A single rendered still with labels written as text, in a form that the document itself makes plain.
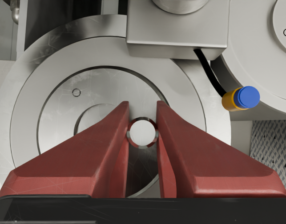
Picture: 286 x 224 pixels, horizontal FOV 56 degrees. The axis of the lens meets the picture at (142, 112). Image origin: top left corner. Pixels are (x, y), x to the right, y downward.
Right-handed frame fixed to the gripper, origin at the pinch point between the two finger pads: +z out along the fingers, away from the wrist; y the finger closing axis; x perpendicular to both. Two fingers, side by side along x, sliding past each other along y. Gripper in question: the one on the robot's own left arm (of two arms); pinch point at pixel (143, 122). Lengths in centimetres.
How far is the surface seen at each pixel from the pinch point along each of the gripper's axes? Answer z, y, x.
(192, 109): 2.9, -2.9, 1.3
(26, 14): 8.0, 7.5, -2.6
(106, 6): 242, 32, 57
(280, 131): 14.4, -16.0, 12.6
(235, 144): 26.2, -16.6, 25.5
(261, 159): 15.6, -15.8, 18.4
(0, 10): 278, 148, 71
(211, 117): 3.3, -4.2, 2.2
